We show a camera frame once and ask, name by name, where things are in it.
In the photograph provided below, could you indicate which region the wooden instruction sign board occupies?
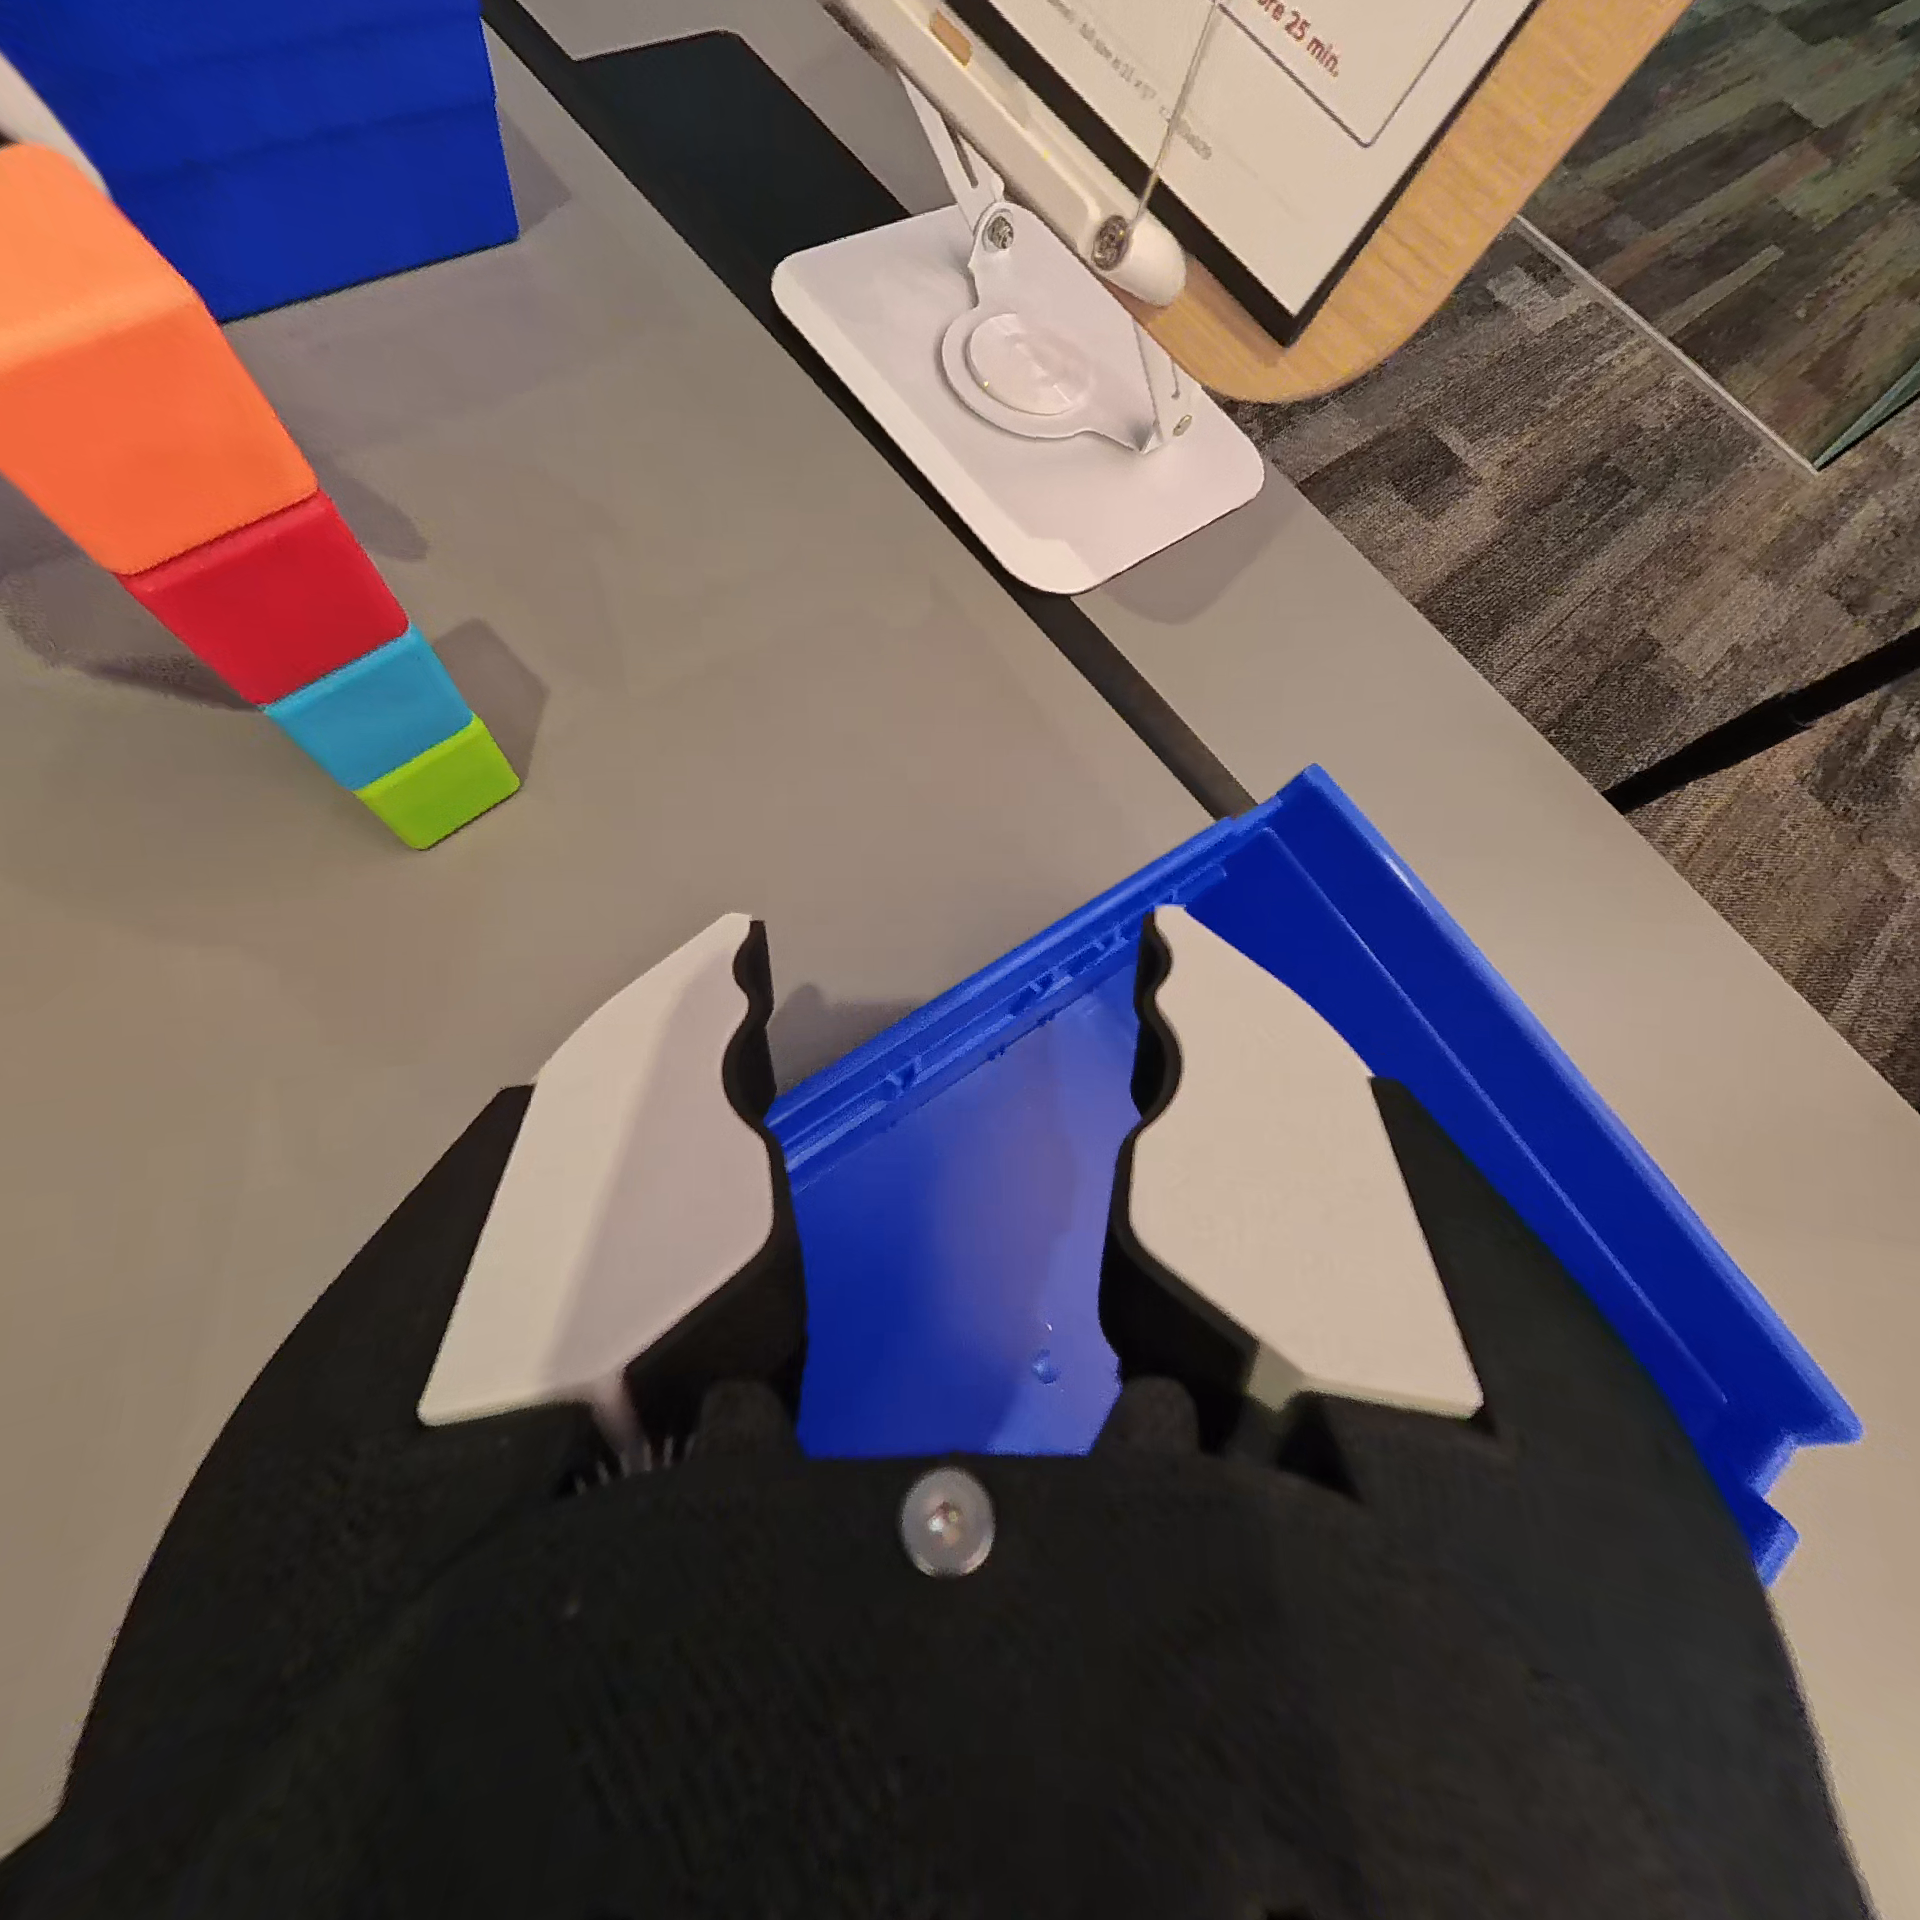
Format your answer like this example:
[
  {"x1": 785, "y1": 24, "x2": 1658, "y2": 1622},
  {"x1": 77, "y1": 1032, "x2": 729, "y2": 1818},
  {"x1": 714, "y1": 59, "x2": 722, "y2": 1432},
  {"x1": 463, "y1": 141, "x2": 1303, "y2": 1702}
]
[{"x1": 824, "y1": 0, "x2": 1700, "y2": 409}]

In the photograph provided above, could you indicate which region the blue plastic bin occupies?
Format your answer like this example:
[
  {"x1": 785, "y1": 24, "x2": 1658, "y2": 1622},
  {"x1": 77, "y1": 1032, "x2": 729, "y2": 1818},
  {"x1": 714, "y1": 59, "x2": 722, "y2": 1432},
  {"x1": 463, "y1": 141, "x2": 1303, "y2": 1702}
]
[
  {"x1": 46, "y1": 0, "x2": 519, "y2": 327},
  {"x1": 766, "y1": 767, "x2": 1862, "y2": 1586}
]

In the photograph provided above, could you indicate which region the teal magnetic cube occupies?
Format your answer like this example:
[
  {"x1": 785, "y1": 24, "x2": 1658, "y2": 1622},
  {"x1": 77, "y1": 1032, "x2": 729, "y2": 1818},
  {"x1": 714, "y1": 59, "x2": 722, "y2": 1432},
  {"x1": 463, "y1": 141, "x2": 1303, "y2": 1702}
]
[{"x1": 263, "y1": 624, "x2": 481, "y2": 791}]

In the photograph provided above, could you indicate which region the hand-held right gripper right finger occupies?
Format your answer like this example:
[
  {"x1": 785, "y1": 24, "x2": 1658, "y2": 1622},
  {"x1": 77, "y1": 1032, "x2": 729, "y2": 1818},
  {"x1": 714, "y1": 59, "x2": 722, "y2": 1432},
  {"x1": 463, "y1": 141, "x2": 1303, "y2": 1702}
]
[{"x1": 1103, "y1": 909, "x2": 1490, "y2": 1455}]

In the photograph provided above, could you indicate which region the green magnetic cube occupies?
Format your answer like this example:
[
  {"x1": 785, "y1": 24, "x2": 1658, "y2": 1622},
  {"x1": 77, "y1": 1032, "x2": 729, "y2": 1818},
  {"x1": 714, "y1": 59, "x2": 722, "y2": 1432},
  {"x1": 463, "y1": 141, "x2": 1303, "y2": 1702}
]
[{"x1": 353, "y1": 717, "x2": 522, "y2": 855}]

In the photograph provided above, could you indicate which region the red magnetic cube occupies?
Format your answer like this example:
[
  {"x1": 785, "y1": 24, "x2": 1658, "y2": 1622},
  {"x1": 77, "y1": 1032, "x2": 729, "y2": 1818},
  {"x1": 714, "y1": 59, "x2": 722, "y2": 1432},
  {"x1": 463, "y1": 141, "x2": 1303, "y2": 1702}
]
[{"x1": 120, "y1": 489, "x2": 414, "y2": 717}]

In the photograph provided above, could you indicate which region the white sign stand base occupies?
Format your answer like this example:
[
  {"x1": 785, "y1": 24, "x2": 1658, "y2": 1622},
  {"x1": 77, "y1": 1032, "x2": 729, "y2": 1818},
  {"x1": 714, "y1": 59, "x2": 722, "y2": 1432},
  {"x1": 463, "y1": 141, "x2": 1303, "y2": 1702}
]
[{"x1": 772, "y1": 182, "x2": 1269, "y2": 598}]

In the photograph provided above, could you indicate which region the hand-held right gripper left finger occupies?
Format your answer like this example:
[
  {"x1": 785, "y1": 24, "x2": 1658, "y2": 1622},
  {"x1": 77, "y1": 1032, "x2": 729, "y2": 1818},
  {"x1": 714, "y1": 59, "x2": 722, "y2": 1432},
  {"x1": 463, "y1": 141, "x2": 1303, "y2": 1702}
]
[{"x1": 420, "y1": 917, "x2": 806, "y2": 1450}]

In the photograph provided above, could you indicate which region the orange magnetic cube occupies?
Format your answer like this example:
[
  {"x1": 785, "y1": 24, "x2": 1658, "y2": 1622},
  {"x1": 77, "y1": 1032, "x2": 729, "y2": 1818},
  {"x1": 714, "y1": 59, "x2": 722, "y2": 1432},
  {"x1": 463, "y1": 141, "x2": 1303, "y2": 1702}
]
[{"x1": 0, "y1": 142, "x2": 322, "y2": 581}]

